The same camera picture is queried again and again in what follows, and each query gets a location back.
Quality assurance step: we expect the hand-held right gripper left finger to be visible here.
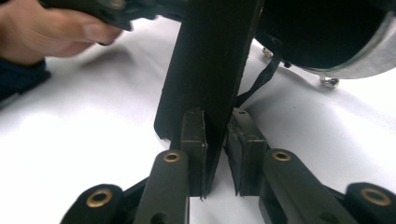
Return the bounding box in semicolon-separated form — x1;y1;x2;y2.
134;108;208;224

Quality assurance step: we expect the oval silver photo frame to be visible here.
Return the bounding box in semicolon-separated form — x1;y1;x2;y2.
153;0;396;200

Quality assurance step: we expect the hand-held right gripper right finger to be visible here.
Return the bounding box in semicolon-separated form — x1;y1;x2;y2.
224;108;359;224

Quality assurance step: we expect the white board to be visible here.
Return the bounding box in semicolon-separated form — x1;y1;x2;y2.
0;15;396;224

